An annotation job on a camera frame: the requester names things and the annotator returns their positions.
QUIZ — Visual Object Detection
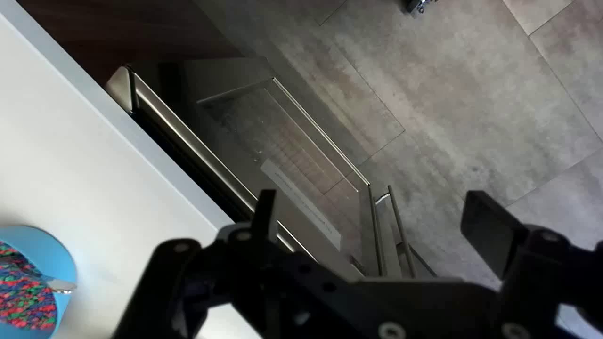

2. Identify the steel cabinet bar handle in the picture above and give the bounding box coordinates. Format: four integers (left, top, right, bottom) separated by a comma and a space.
385, 182, 419, 278

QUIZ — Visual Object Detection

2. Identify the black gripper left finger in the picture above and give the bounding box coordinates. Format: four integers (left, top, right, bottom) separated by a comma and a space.
112, 186, 355, 339

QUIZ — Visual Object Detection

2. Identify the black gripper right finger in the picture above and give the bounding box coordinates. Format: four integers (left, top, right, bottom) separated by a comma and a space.
461, 188, 603, 339

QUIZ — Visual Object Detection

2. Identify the black wheeled object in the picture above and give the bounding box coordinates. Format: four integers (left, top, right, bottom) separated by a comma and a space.
402, 0, 440, 17

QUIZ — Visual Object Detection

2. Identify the blue bowl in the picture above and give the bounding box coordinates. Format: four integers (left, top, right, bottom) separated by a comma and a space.
0, 224, 80, 339

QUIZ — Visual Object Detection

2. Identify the colourful beads filling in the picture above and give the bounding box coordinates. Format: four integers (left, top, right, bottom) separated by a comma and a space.
0, 241, 61, 335

